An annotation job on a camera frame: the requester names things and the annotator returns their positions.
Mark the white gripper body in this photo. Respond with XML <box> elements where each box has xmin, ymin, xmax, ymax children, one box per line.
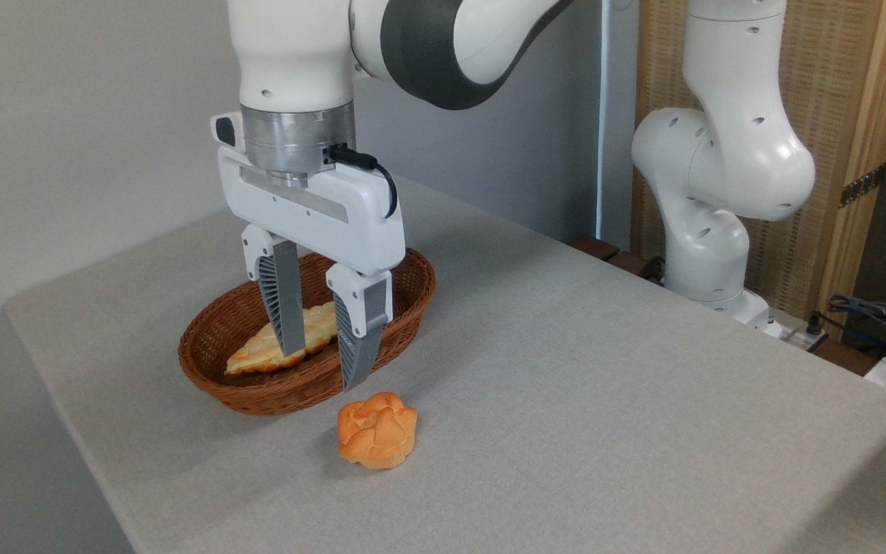
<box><xmin>211</xmin><ymin>112</ymin><xmax>406</xmax><ymax>276</ymax></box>

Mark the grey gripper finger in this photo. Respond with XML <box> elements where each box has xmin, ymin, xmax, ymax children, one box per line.
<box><xmin>325</xmin><ymin>263</ymin><xmax>394</xmax><ymax>391</ymax></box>
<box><xmin>241</xmin><ymin>225</ymin><xmax>307</xmax><ymax>359</ymax></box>

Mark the round orange bread bun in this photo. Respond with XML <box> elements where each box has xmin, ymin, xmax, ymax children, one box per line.
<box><xmin>337</xmin><ymin>392</ymin><xmax>418</xmax><ymax>471</ymax></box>

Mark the long flaky bread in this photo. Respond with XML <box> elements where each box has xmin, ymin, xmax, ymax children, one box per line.
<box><xmin>225</xmin><ymin>302</ymin><xmax>338</xmax><ymax>376</ymax></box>

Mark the brown wicker basket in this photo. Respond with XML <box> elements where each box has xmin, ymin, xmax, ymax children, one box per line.
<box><xmin>178</xmin><ymin>248</ymin><xmax>437</xmax><ymax>417</ymax></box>

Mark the grey tablecloth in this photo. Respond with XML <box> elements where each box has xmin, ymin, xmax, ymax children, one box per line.
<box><xmin>3</xmin><ymin>175</ymin><xmax>886</xmax><ymax>554</ymax></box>

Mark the wooden woven folding screen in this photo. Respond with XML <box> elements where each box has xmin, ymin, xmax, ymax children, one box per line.
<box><xmin>631</xmin><ymin>0</ymin><xmax>886</xmax><ymax>339</ymax></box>

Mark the dark metal screen hinge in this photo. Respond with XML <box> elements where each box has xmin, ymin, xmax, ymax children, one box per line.
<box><xmin>839</xmin><ymin>163</ymin><xmax>886</xmax><ymax>209</ymax></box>

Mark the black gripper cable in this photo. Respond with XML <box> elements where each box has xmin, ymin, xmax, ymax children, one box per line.
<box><xmin>328</xmin><ymin>144</ymin><xmax>399</xmax><ymax>220</ymax></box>

